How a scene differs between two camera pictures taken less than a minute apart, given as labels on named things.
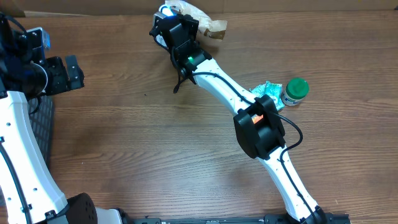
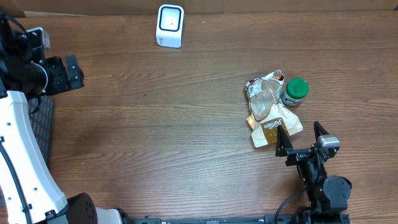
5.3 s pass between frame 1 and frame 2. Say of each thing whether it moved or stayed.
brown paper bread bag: moved
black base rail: stayed
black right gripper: moved
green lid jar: stayed
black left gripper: stayed
